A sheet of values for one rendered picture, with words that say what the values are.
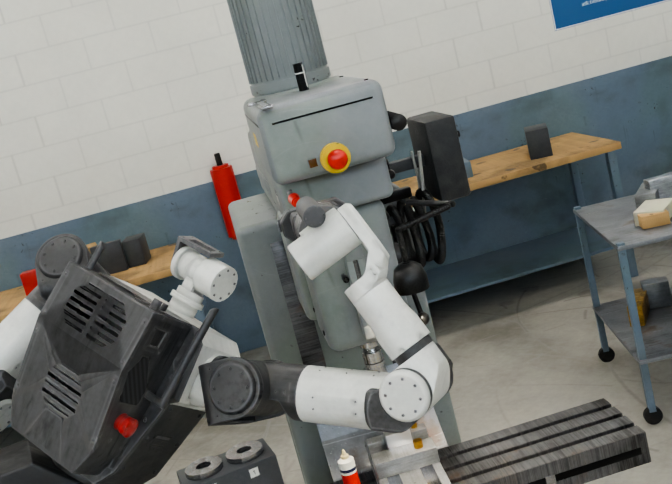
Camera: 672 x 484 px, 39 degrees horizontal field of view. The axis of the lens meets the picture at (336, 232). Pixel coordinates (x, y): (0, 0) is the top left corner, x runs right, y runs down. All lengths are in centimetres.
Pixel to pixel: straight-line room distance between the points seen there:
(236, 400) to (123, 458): 23
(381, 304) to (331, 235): 13
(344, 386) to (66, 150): 502
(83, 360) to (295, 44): 102
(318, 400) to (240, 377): 13
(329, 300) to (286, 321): 49
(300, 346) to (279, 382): 108
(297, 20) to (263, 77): 16
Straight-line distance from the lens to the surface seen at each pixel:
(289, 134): 187
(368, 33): 640
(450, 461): 241
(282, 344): 257
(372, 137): 190
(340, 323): 209
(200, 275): 165
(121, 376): 149
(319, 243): 142
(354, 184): 200
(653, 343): 445
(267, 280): 252
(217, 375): 150
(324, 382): 147
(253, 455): 224
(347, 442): 260
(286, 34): 225
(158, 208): 634
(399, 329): 140
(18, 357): 177
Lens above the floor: 202
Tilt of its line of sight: 12 degrees down
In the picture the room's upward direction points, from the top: 15 degrees counter-clockwise
